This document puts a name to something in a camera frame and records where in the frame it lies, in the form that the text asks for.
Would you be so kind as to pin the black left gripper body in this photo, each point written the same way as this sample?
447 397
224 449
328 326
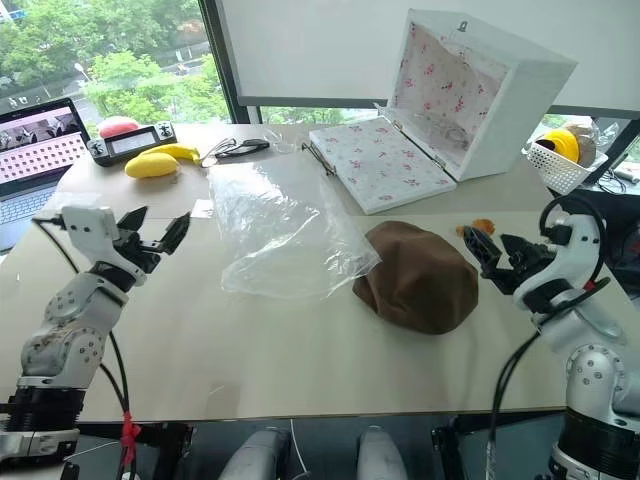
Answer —
142 252

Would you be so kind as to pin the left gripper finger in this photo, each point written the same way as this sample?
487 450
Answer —
132 220
176 235

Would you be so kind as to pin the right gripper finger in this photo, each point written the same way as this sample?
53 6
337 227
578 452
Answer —
515 247
485 250

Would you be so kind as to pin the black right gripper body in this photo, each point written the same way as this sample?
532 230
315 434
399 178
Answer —
525 265

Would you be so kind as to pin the small orange object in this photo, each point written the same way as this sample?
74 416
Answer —
480 226

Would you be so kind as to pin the brown cloth bundle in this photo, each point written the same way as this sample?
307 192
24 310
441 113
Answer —
420 280

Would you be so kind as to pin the clear plastic bag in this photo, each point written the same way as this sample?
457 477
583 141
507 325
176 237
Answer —
280 235

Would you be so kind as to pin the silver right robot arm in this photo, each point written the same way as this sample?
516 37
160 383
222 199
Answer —
595 370

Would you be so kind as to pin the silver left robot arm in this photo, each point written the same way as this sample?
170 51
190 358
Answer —
65 320

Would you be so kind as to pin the small white paper label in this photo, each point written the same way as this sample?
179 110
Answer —
202 209

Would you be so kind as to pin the yellow toy mango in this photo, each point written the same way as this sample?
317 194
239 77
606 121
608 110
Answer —
150 166

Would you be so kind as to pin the black handheld controller with screen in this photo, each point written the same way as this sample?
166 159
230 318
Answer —
132 142

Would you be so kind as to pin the yellow toy banana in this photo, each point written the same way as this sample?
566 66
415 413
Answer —
182 151

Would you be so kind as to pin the white perforated plastic basket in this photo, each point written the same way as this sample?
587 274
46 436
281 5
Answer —
555 167

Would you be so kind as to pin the red round toy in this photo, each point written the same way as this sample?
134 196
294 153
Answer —
117 125

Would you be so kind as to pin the black sunglasses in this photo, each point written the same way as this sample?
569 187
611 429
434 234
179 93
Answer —
250 147

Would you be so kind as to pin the open laptop computer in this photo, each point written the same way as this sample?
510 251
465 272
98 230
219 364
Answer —
30 160

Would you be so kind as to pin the white box with floral lining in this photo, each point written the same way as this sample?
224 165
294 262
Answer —
385 160

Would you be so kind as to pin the crumpled clear plastic wrap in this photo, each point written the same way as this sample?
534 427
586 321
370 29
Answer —
280 142

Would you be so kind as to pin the grey rounded robot leg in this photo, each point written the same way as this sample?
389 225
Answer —
380 455
260 455

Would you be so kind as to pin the white board panel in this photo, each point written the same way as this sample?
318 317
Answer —
310 45

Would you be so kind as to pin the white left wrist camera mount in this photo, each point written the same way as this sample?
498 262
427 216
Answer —
87 225

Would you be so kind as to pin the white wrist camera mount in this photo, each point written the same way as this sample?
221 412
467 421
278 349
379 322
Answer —
87 225
575 250

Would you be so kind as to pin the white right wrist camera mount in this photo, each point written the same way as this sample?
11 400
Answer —
575 250

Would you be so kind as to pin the dark window frame post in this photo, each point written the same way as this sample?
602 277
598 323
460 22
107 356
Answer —
225 75

